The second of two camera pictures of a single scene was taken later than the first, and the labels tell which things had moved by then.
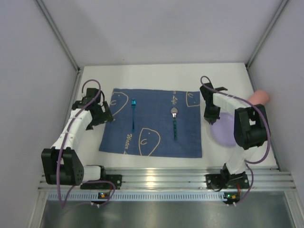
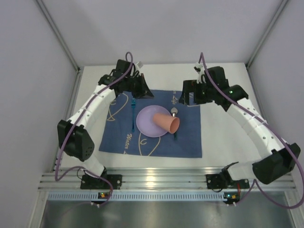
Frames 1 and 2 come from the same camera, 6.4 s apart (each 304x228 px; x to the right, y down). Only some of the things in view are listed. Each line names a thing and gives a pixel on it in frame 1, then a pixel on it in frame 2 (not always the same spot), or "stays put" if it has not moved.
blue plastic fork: [133, 104] stays put
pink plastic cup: [259, 97] to [168, 122]
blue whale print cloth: [153, 129] stays put
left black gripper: [106, 115] to [138, 83]
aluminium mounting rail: [269, 177] stays put
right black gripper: [212, 114] to [193, 89]
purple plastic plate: [222, 130] to [145, 123]
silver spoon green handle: [174, 110] stays put
